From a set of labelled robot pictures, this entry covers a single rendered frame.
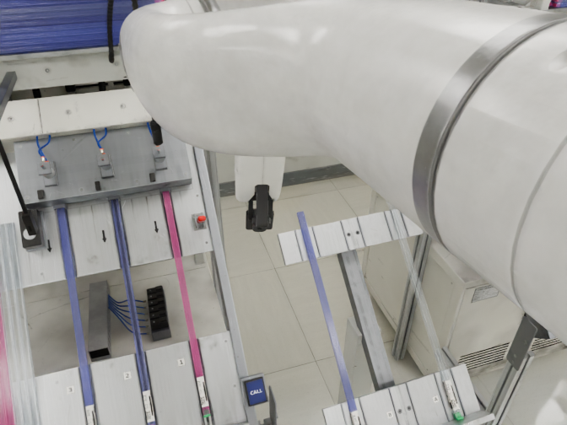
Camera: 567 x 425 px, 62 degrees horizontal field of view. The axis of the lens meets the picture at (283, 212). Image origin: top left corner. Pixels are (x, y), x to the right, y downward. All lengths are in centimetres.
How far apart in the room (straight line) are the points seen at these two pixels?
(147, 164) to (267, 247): 162
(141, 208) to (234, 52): 86
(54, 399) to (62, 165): 47
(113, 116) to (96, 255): 30
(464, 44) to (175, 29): 16
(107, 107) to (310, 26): 88
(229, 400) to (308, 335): 113
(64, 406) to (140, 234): 37
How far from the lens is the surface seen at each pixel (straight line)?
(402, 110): 17
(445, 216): 16
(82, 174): 107
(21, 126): 111
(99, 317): 144
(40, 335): 152
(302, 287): 238
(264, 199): 49
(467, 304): 170
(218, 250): 107
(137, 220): 109
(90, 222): 111
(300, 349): 212
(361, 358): 120
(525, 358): 144
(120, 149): 108
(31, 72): 110
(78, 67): 108
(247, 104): 26
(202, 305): 146
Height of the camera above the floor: 166
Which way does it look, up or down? 36 degrees down
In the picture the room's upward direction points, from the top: straight up
